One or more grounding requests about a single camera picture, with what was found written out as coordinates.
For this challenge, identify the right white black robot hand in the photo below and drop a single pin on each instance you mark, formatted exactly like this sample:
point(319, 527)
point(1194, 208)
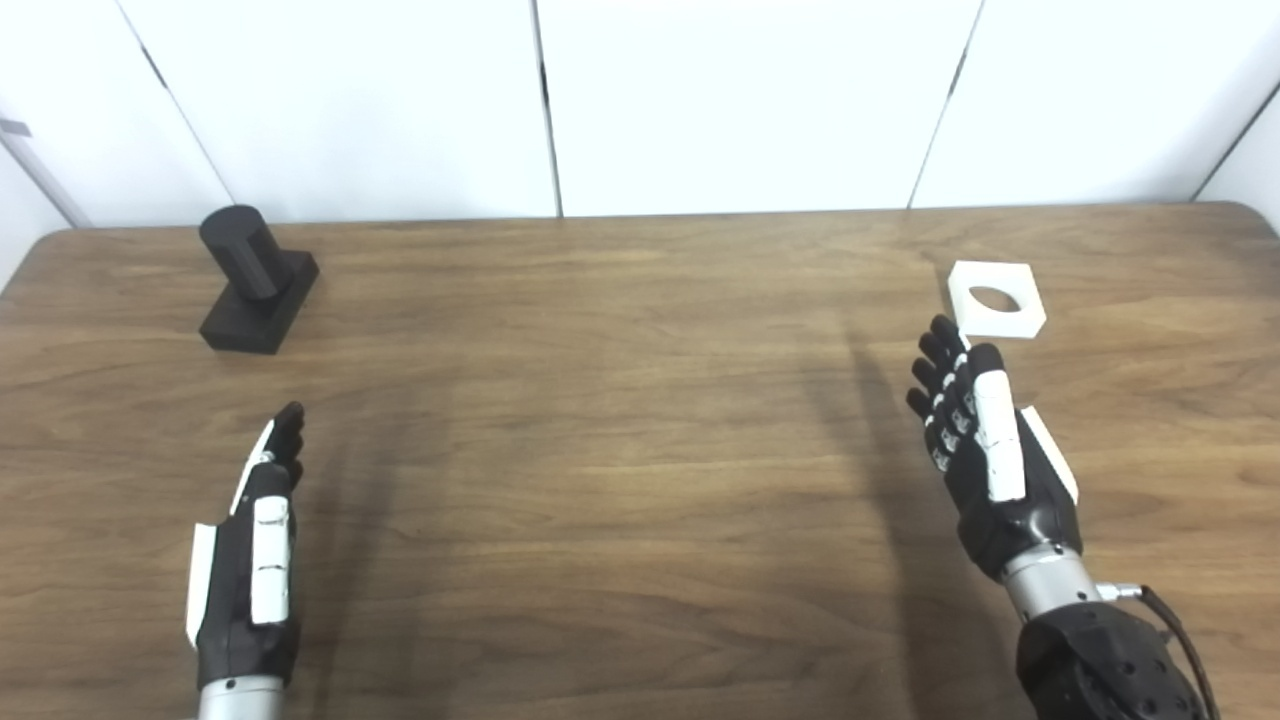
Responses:
point(1000, 480)

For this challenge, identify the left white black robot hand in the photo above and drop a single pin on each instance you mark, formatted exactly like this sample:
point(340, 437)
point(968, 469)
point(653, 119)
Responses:
point(245, 590)

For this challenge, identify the white square piece round hole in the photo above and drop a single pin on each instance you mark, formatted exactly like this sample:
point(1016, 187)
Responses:
point(1010, 315)

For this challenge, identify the black cylindrical peg square base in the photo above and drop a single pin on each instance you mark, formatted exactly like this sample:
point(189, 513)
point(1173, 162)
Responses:
point(255, 280)

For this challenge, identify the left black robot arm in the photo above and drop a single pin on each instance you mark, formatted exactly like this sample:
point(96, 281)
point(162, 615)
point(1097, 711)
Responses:
point(240, 700)

